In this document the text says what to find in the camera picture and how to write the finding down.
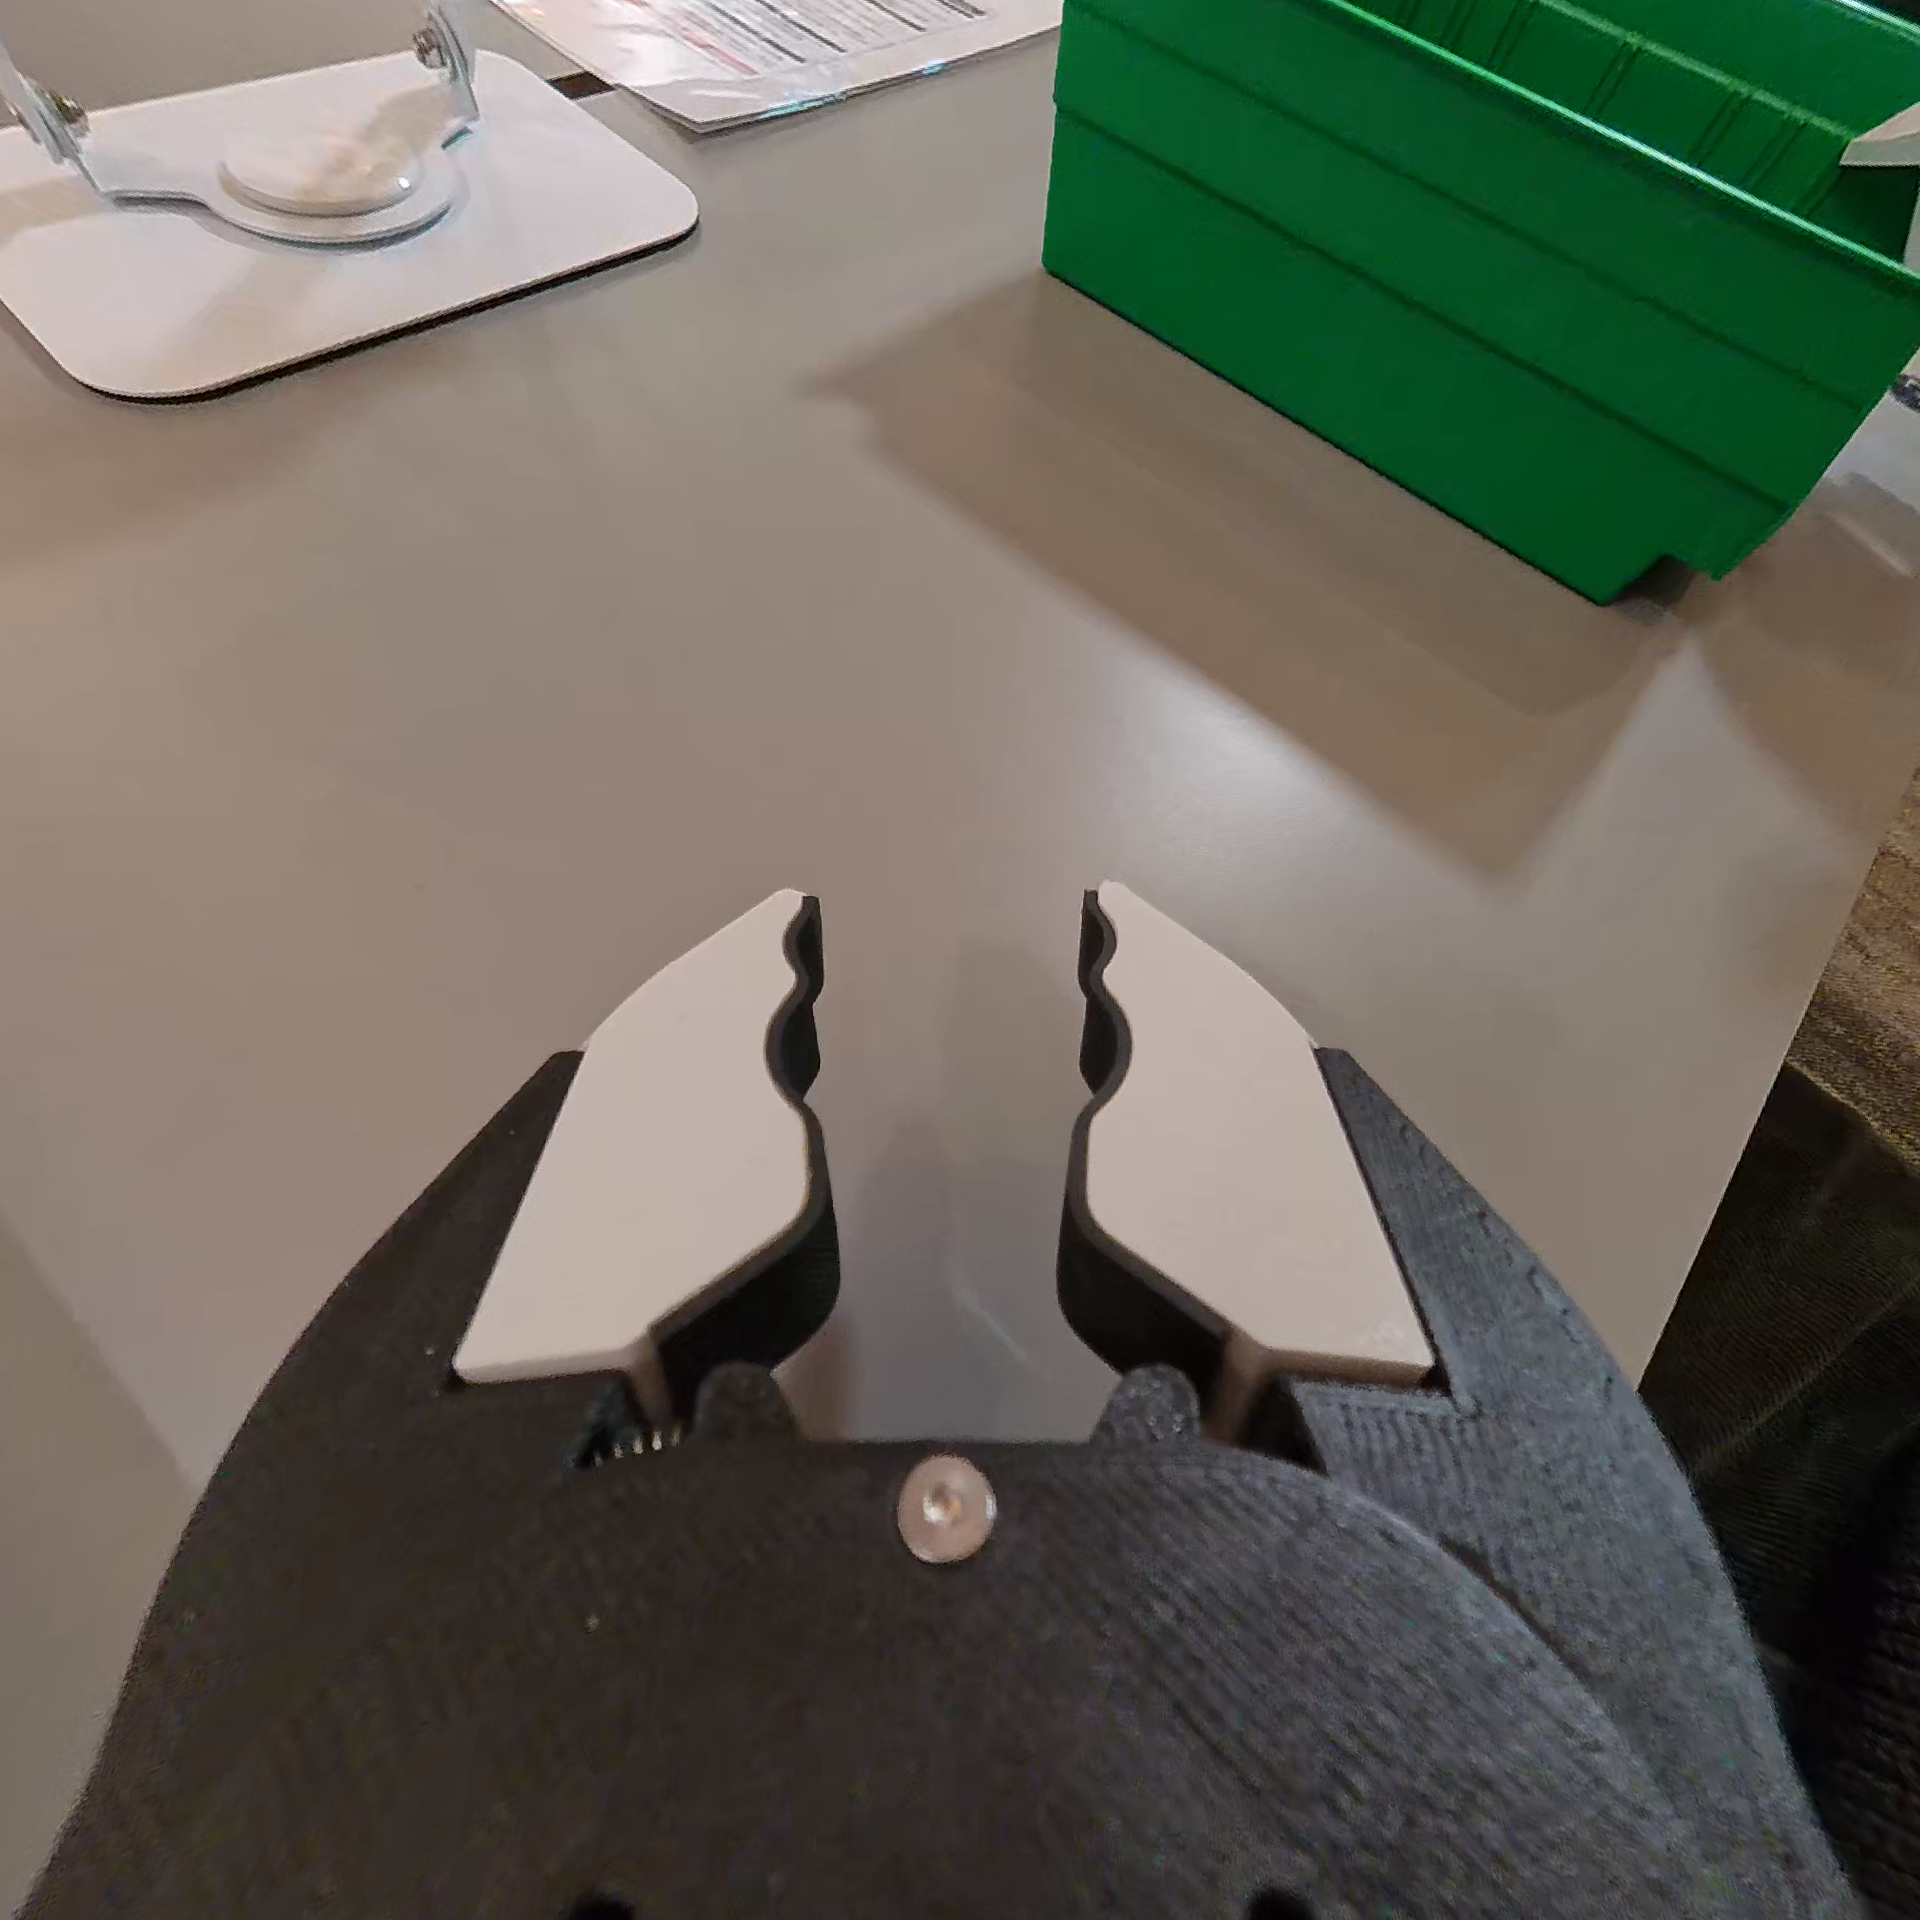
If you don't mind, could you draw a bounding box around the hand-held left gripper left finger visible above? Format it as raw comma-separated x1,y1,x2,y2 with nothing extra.
451,889,840,1425

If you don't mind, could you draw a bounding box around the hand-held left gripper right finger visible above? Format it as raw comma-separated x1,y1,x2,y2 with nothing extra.
1055,880,1438,1448

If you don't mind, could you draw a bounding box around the green plastic bin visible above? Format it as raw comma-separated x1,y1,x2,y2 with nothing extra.
1043,0,1920,605

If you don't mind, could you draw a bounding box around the person's dark clothed body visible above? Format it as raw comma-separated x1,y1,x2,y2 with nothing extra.
1638,1048,1920,1920

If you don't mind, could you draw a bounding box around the document stand with white base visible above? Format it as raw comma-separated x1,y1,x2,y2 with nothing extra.
0,0,701,401

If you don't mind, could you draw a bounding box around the laminated paper sheet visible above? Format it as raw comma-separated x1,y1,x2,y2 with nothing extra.
486,0,1068,134

